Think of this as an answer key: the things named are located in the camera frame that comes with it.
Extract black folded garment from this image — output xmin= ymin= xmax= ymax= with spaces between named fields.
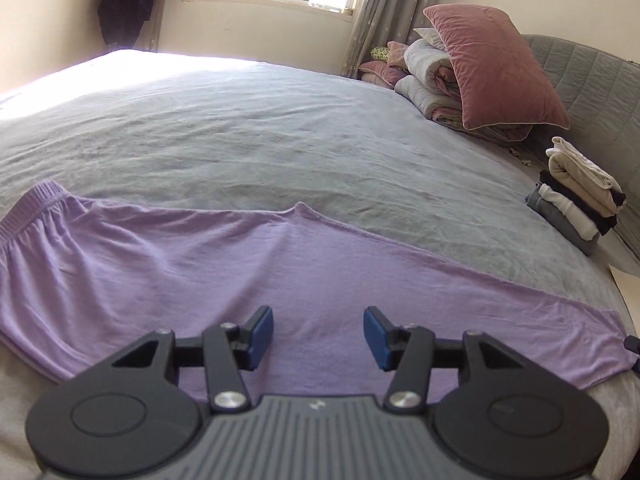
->
xmin=539 ymin=170 xmax=626 ymax=236

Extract grey patterned curtain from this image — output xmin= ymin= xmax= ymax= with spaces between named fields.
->
xmin=340 ymin=0 xmax=448 ymax=78
xmin=135 ymin=0 xmax=166 ymax=53

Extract folded grey pink quilt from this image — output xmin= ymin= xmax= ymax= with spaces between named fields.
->
xmin=394 ymin=40 xmax=533 ymax=143

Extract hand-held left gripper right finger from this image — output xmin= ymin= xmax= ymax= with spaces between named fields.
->
xmin=363 ymin=306 xmax=531 ymax=413

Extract dark hanging clothes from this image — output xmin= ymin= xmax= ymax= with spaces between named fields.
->
xmin=91 ymin=0 xmax=178 ymax=51

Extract beige paper sheet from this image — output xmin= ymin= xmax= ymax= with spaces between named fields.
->
xmin=609 ymin=262 xmax=640 ymax=341

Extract grey folded garment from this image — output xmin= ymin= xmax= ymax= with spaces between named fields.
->
xmin=525 ymin=191 xmax=600 ymax=257

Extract small pink pillow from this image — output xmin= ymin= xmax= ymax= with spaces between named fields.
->
xmin=359 ymin=60 xmax=408 ymax=90
xmin=387 ymin=41 xmax=415 ymax=73

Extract cream folded garment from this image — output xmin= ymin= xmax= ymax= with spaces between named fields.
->
xmin=537 ymin=183 xmax=601 ymax=239

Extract white folded garment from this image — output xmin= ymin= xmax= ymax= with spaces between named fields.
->
xmin=546 ymin=136 xmax=613 ymax=191

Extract lilac pants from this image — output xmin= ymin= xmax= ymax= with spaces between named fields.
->
xmin=0 ymin=178 xmax=631 ymax=403

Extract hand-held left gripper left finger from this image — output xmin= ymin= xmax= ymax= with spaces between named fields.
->
xmin=107 ymin=305 xmax=275 ymax=413

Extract beige folded garment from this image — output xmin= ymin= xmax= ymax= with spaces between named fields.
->
xmin=547 ymin=152 xmax=626 ymax=213

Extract grey quilted headboard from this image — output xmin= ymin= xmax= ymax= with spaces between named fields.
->
xmin=520 ymin=34 xmax=640 ymax=271

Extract large pink velvet pillow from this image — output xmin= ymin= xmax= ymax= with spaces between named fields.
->
xmin=422 ymin=4 xmax=572 ymax=132

